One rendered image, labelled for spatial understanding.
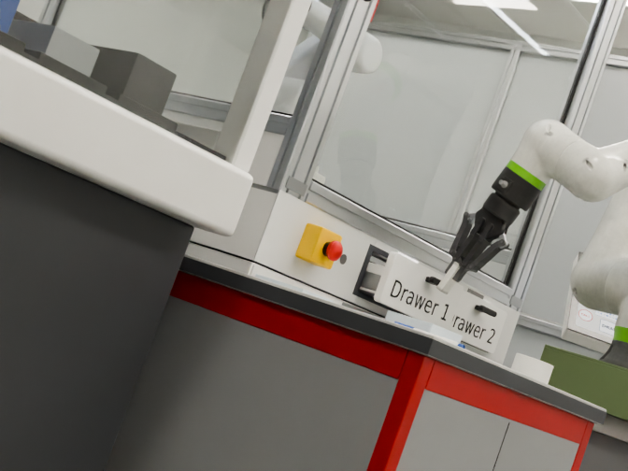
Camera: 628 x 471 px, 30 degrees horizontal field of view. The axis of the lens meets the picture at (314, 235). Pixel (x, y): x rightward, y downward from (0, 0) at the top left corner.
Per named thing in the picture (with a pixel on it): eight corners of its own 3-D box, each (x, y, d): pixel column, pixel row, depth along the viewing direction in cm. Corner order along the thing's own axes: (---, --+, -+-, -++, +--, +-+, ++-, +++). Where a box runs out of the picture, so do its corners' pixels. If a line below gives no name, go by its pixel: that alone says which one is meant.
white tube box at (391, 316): (455, 355, 216) (463, 335, 216) (425, 343, 211) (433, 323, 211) (410, 340, 225) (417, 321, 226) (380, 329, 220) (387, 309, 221)
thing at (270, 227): (502, 366, 300) (520, 312, 301) (253, 260, 222) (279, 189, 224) (243, 279, 361) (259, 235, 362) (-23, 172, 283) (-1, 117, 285)
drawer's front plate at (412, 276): (448, 332, 265) (464, 286, 266) (378, 302, 243) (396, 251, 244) (442, 330, 266) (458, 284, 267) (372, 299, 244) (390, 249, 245)
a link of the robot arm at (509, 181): (549, 197, 249) (520, 176, 255) (525, 179, 240) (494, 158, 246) (533, 220, 250) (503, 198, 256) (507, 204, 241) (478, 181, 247)
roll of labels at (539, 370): (504, 371, 209) (511, 350, 209) (515, 377, 215) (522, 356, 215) (540, 384, 205) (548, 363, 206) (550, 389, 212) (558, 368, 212)
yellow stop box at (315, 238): (334, 271, 233) (346, 237, 233) (312, 262, 227) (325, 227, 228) (315, 265, 236) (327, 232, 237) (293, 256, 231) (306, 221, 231)
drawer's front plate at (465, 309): (493, 354, 292) (507, 312, 293) (435, 328, 270) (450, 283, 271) (488, 352, 293) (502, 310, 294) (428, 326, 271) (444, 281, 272)
